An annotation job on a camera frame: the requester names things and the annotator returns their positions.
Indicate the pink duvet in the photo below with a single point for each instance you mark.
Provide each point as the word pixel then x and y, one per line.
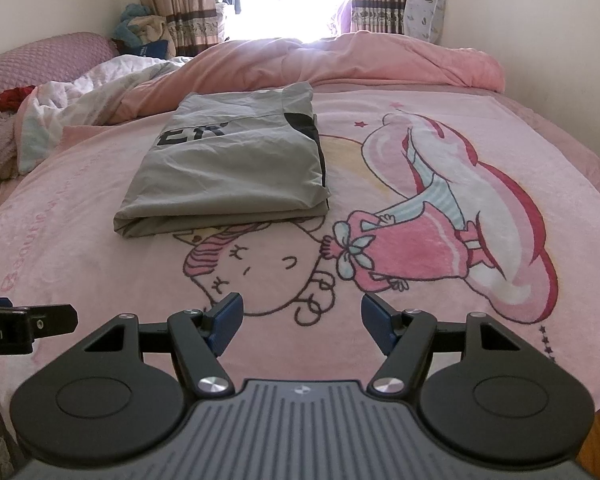
pixel 380 60

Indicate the grey and black jacket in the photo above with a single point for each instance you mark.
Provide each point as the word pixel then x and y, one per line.
pixel 220 175

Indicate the dark blue bag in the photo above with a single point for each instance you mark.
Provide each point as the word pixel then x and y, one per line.
pixel 152 50

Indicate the mauve bed sheet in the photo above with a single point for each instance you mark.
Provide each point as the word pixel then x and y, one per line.
pixel 555 125

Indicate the white quilt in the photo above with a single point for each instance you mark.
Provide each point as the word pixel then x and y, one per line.
pixel 80 95

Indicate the pale knitted cloth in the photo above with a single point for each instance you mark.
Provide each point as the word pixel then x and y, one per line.
pixel 0 145

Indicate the teal plush toy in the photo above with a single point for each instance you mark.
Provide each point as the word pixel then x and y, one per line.
pixel 132 17

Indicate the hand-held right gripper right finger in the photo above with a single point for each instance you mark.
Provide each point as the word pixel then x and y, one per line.
pixel 375 317

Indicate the pink padded headboard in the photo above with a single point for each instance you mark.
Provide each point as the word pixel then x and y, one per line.
pixel 55 55

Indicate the red cloth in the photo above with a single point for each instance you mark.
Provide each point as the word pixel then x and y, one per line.
pixel 17 97

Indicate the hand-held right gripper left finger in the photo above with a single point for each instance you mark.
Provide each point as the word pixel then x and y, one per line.
pixel 227 317

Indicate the white patterned pillow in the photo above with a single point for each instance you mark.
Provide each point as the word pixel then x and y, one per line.
pixel 425 12

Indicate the pink printed blanket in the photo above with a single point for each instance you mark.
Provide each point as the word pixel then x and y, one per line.
pixel 105 270

